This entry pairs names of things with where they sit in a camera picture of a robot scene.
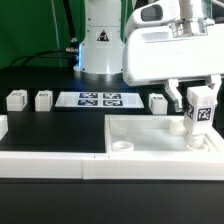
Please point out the white U-shaped obstacle fence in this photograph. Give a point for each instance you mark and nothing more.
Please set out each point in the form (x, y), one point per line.
(108, 165)

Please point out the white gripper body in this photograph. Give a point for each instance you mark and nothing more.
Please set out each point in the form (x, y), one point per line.
(153, 55)

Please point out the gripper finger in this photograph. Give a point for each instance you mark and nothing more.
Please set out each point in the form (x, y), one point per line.
(171, 88)
(213, 83)

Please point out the white marker plate with tags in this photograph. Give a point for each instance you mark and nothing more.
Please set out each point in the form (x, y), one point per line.
(99, 100)

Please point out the white square tabletop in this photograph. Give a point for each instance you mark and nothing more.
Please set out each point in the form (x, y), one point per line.
(146, 134)

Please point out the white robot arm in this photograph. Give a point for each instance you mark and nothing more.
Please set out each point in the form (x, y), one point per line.
(101, 51)

